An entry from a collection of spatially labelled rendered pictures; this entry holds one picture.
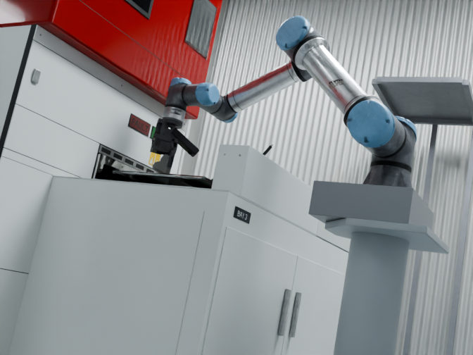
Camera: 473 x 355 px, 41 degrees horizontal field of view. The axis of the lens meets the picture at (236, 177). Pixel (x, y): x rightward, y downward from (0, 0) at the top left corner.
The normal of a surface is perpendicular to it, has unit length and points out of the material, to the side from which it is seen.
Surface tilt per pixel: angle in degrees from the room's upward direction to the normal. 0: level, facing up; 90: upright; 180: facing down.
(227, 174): 90
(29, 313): 90
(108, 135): 90
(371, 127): 93
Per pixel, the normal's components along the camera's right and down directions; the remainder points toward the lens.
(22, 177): 0.86, 0.06
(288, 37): -0.60, -0.39
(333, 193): -0.46, -0.26
